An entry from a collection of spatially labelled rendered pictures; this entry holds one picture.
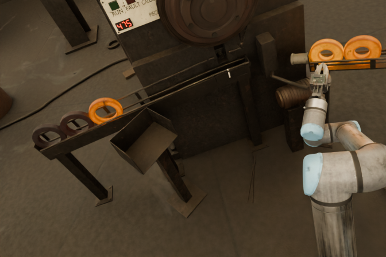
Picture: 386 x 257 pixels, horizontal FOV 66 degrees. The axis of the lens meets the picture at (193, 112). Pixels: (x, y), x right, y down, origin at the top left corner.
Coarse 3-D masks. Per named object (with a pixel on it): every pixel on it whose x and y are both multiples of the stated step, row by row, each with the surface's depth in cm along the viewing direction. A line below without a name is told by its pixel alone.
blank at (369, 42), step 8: (352, 40) 138; (360, 40) 136; (368, 40) 134; (376, 40) 135; (344, 48) 143; (352, 48) 140; (368, 48) 137; (376, 48) 136; (344, 56) 145; (352, 56) 143; (360, 56) 143; (368, 56) 140; (376, 56) 138; (360, 64) 145
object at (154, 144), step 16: (144, 112) 159; (128, 128) 155; (144, 128) 163; (160, 128) 161; (112, 144) 148; (128, 144) 159; (144, 144) 158; (160, 144) 154; (128, 160) 147; (144, 160) 151; (160, 160) 161; (176, 176) 176; (176, 192) 191; (192, 192) 198; (176, 208) 193; (192, 208) 190
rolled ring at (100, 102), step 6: (96, 102) 162; (102, 102) 163; (108, 102) 163; (114, 102) 165; (90, 108) 164; (96, 108) 165; (120, 108) 168; (90, 114) 166; (120, 114) 171; (96, 120) 170; (102, 120) 172
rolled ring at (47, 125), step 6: (42, 126) 167; (48, 126) 167; (54, 126) 169; (36, 132) 167; (42, 132) 168; (60, 132) 171; (36, 138) 170; (60, 138) 177; (36, 144) 173; (42, 144) 174; (48, 144) 176
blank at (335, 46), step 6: (318, 42) 146; (324, 42) 144; (330, 42) 142; (336, 42) 143; (312, 48) 148; (318, 48) 147; (324, 48) 146; (330, 48) 144; (336, 48) 143; (342, 48) 144; (312, 54) 151; (318, 54) 150; (336, 54) 146; (342, 54) 144; (312, 60) 153; (318, 60) 152; (324, 60) 151; (330, 66) 152
